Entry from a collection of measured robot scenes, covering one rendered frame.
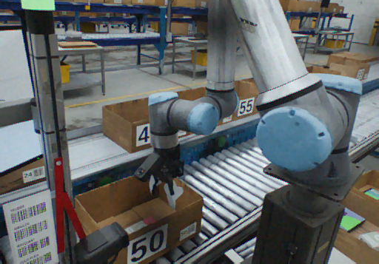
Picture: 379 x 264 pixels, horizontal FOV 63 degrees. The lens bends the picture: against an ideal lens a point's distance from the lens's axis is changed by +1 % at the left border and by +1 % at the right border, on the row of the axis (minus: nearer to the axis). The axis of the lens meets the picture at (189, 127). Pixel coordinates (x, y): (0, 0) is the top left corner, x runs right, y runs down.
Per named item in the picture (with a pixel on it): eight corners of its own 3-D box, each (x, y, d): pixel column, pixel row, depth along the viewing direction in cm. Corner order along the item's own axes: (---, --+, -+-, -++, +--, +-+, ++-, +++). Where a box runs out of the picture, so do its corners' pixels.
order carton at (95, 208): (112, 284, 101) (111, 243, 94) (76, 232, 121) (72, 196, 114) (201, 232, 125) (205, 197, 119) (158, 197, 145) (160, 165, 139)
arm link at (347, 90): (355, 134, 87) (371, 73, 80) (340, 158, 75) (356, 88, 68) (301, 122, 96) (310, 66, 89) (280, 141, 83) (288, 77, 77)
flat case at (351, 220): (365, 222, 136) (366, 219, 135) (340, 237, 126) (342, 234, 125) (336, 205, 146) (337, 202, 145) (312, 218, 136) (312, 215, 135)
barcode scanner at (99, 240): (134, 259, 80) (129, 230, 75) (91, 290, 73) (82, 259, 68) (121, 245, 84) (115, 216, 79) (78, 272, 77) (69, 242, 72)
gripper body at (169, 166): (184, 177, 104) (183, 143, 100) (163, 185, 98) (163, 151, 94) (169, 169, 109) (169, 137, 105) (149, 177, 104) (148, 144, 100)
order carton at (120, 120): (131, 154, 154) (130, 123, 148) (102, 134, 174) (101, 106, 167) (189, 136, 179) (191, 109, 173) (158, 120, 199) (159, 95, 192)
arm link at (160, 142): (161, 138, 92) (143, 130, 99) (161, 153, 93) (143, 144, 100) (183, 132, 98) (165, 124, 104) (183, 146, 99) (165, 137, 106)
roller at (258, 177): (283, 199, 159) (286, 191, 157) (211, 158, 193) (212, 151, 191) (289, 196, 162) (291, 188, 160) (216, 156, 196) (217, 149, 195)
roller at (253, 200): (261, 214, 146) (263, 205, 144) (188, 168, 181) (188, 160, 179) (267, 210, 150) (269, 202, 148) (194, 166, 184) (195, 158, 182)
